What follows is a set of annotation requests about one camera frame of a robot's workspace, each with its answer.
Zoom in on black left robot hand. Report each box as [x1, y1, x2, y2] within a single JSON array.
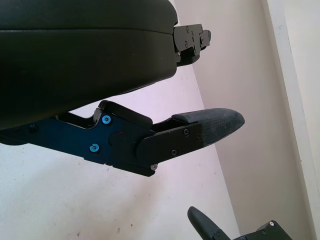
[[0, 0, 246, 178]]

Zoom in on white door frame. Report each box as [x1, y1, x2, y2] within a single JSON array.
[[262, 0, 320, 240]]

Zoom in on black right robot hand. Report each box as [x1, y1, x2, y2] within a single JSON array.
[[187, 206, 294, 240]]

